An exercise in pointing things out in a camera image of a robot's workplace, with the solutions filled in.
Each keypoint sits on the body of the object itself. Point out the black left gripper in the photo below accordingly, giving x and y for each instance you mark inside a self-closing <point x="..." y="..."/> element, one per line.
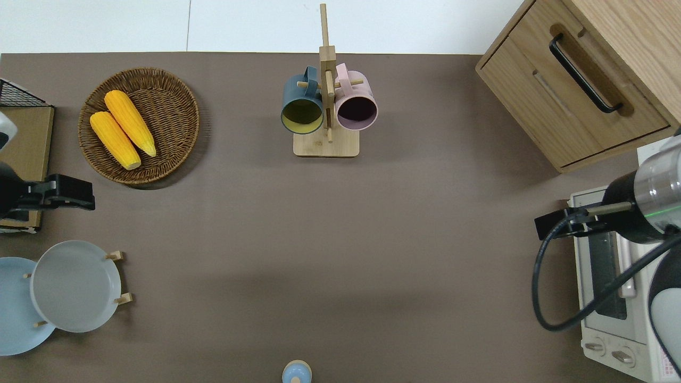
<point x="13" y="197"/>

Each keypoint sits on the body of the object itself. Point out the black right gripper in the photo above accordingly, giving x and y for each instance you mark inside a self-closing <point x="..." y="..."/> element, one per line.
<point x="588" y="221"/>

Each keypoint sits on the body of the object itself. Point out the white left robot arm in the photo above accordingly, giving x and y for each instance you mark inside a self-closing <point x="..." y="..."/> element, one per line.
<point x="6" y="127"/>

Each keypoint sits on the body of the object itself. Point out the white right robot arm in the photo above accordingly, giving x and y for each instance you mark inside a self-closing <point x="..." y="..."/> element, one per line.
<point x="659" y="186"/>

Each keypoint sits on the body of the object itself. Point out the low wooden plate rack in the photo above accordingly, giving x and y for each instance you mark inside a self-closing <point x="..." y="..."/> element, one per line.
<point x="114" y="256"/>

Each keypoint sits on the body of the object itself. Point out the gray plate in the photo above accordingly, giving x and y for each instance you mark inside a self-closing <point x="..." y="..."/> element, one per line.
<point x="74" y="287"/>

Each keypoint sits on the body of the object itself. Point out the light blue plate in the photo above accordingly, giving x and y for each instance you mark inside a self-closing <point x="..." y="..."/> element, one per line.
<point x="16" y="319"/>

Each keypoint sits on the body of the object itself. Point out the tan wooden board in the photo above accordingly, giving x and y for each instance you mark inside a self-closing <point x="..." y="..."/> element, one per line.
<point x="32" y="149"/>

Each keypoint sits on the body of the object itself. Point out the yellow corn cob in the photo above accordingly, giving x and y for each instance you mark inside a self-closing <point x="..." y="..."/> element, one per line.
<point x="130" y="122"/>
<point x="114" y="139"/>

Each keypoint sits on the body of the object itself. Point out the white toaster oven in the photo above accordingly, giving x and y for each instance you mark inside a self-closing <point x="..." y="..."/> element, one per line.
<point x="601" y="340"/>

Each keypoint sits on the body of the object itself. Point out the white toaster oven knob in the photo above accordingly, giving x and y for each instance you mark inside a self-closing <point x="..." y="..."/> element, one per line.
<point x="595" y="348"/>
<point x="622" y="356"/>

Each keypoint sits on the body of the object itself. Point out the round brown wicker basket tray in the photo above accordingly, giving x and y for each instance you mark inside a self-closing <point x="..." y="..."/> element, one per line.
<point x="170" y="106"/>

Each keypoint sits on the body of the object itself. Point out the light wooden drawer cabinet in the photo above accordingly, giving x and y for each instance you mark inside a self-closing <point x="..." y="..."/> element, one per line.
<point x="532" y="80"/>

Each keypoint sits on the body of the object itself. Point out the brown table mat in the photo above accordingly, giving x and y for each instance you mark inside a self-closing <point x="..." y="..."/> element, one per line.
<point x="372" y="239"/>

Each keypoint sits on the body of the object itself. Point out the pink mug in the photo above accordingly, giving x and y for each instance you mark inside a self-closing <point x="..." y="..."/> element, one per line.
<point x="356" y="109"/>

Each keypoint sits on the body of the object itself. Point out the wooden mug tree stand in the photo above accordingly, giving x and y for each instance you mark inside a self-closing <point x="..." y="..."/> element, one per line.
<point x="325" y="149"/>

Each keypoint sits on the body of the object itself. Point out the dark teal mug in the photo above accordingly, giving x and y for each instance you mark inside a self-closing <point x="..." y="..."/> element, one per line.
<point x="301" y="113"/>

